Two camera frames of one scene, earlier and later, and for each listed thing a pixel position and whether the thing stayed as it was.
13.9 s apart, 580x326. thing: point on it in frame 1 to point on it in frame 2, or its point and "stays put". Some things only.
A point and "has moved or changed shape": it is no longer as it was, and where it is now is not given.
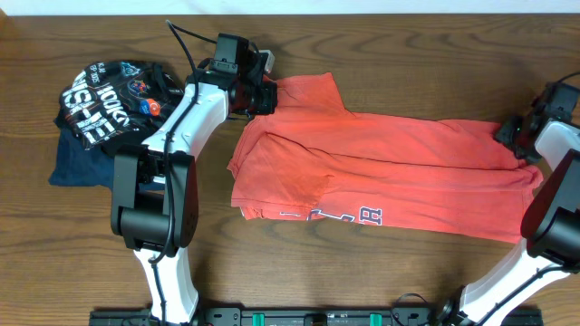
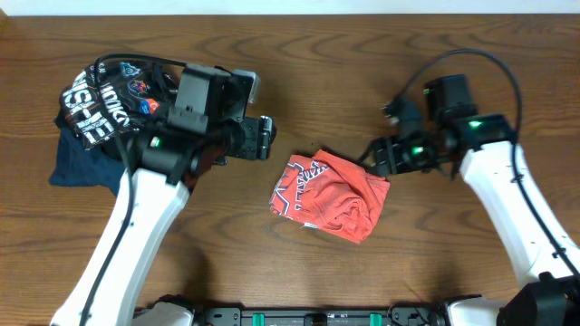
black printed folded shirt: [108, 103] stays put
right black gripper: [504, 135] to [382, 147]
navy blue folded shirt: [80, 167] stays put
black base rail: [309, 317] stays put
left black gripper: [269, 98] to [263, 134]
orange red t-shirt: [310, 158] has moved or changed shape
